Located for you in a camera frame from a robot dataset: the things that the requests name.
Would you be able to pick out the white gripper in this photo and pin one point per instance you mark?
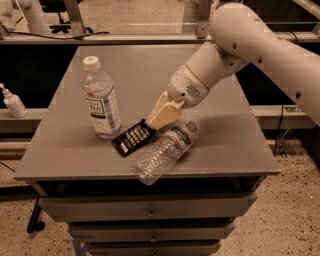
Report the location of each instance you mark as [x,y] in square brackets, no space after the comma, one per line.
[185,86]

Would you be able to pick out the black rxbar chocolate wrapper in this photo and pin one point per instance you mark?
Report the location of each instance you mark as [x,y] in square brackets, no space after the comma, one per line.
[133,138]

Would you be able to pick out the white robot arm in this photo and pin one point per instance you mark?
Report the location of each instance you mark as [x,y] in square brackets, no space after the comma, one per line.
[239,37]

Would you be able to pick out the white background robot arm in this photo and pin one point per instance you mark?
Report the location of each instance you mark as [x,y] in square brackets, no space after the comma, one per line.
[31,11]

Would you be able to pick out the lying clear plastic bottle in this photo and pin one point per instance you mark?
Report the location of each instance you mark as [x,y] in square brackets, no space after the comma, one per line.
[160,156]

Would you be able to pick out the upright blue label water bottle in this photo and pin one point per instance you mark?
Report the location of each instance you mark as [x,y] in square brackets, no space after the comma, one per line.
[100,96]

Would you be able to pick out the white pump dispenser bottle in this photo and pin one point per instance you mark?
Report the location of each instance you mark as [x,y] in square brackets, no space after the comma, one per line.
[13,103]

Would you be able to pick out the black office chair base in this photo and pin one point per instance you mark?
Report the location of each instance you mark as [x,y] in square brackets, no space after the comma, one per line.
[70,19]

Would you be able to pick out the grey metal shelf rail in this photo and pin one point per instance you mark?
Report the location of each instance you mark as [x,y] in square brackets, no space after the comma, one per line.
[101,38]

